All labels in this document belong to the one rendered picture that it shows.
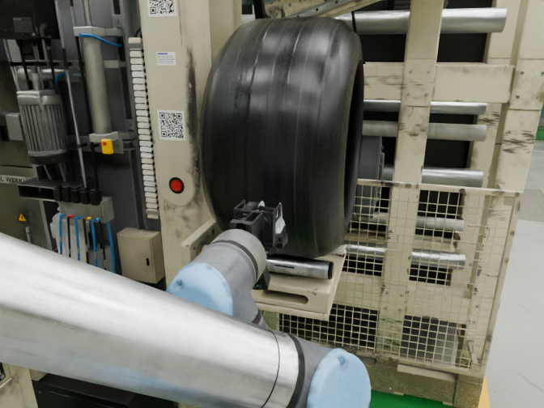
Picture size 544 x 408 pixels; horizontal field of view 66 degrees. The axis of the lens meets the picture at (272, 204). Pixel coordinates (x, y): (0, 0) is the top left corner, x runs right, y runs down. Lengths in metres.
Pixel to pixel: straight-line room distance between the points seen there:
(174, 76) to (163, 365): 0.82
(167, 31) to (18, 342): 0.86
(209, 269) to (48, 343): 0.24
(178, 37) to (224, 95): 0.28
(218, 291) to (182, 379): 0.16
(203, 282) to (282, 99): 0.42
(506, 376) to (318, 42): 1.85
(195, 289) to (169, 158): 0.66
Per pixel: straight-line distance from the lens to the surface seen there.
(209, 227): 1.14
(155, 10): 1.10
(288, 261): 1.02
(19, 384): 1.31
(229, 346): 0.39
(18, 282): 0.34
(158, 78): 1.11
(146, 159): 1.18
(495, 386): 2.25
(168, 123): 1.11
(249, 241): 0.61
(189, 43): 1.07
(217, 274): 0.52
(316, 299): 1.02
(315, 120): 0.79
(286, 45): 0.88
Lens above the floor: 1.39
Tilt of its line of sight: 20 degrees down
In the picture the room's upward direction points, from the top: straight up
